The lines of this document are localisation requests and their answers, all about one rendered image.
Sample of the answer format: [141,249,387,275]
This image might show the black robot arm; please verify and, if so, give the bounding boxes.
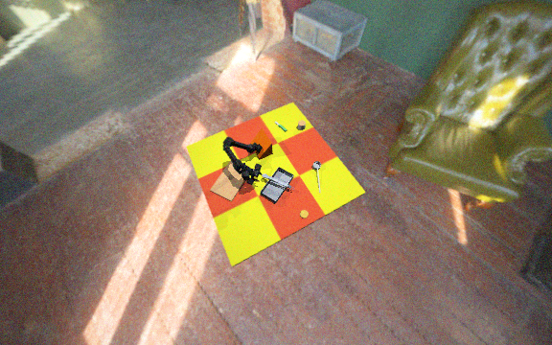
[222,136,262,181]

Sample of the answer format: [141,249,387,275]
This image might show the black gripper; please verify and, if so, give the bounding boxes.
[246,164,262,185]

